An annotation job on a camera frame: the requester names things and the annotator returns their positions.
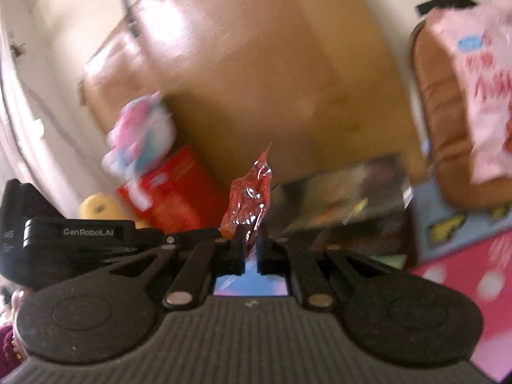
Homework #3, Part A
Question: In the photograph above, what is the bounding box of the red transparent candy packet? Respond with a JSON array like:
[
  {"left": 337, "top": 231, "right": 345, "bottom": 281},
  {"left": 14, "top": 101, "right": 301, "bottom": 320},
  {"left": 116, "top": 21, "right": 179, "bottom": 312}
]
[{"left": 219, "top": 142, "right": 277, "bottom": 257}]

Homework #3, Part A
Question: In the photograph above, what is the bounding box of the printed blanket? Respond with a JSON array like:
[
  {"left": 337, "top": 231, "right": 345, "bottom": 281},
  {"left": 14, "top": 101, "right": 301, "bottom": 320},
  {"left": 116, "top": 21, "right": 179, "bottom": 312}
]
[{"left": 408, "top": 178, "right": 512, "bottom": 382}]

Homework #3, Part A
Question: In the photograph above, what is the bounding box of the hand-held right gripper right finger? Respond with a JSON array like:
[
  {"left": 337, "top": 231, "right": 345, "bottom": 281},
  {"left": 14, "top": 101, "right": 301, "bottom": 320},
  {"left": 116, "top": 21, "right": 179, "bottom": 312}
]
[{"left": 256, "top": 222, "right": 401, "bottom": 312}]

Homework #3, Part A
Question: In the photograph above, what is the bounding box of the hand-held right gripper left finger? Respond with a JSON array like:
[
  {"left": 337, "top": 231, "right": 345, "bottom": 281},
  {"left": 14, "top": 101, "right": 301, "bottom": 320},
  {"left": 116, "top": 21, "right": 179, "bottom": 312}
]
[{"left": 102, "top": 224, "right": 245, "bottom": 310}]

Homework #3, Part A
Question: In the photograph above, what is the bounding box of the red snack box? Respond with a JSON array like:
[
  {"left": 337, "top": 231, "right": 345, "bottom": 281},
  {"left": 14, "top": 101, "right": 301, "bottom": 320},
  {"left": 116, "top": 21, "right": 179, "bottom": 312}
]
[{"left": 117, "top": 146, "right": 227, "bottom": 235}]

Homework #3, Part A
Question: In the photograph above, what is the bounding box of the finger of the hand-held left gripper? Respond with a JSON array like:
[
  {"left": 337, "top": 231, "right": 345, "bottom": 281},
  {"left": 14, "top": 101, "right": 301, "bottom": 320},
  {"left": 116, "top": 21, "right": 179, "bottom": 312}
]
[{"left": 135, "top": 227, "right": 223, "bottom": 249}]

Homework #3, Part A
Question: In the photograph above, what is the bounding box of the pink snack bag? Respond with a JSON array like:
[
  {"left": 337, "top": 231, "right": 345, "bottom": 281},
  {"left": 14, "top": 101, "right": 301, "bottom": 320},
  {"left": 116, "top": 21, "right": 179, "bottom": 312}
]
[{"left": 423, "top": 0, "right": 512, "bottom": 187}]

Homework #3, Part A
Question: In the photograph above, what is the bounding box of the yellow round snack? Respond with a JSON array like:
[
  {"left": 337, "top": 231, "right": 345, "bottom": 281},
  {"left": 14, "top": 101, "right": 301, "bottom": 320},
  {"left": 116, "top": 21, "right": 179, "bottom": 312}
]
[{"left": 78, "top": 193, "right": 131, "bottom": 221}]

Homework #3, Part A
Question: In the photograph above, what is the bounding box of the pink white blue snack packet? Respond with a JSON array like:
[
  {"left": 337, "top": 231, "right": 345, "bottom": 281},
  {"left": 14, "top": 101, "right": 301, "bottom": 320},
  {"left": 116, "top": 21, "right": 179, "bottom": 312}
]
[{"left": 101, "top": 90, "right": 177, "bottom": 181}]

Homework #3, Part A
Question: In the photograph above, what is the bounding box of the brown seat cushion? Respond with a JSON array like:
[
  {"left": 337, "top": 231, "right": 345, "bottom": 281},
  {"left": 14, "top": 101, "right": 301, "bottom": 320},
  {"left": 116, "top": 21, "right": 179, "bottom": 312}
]
[{"left": 409, "top": 19, "right": 512, "bottom": 209}]

